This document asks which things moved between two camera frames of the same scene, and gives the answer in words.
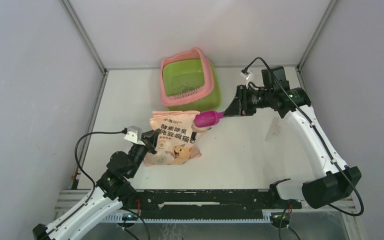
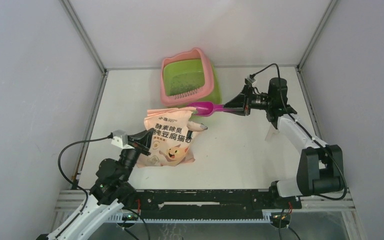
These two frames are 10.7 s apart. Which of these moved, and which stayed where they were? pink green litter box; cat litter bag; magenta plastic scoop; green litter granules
Moved: cat litter bag; magenta plastic scoop
Stayed: green litter granules; pink green litter box
